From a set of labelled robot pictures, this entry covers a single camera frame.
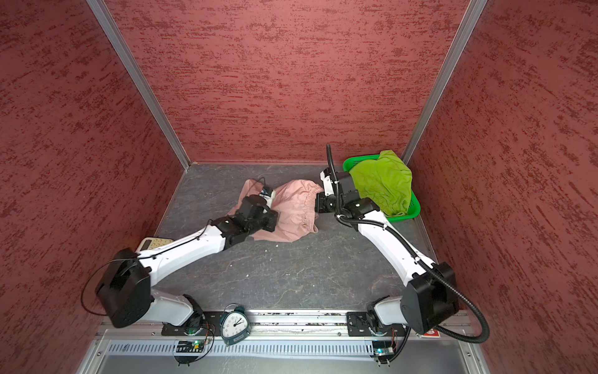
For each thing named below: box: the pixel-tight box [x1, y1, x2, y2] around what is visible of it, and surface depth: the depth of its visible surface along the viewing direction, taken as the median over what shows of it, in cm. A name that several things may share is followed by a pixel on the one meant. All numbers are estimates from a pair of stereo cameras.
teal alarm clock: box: [219, 306, 251, 345], surface depth 72 cm
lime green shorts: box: [348, 149, 413, 217], surface depth 109 cm
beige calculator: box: [136, 236, 175, 253], surface depth 92 cm
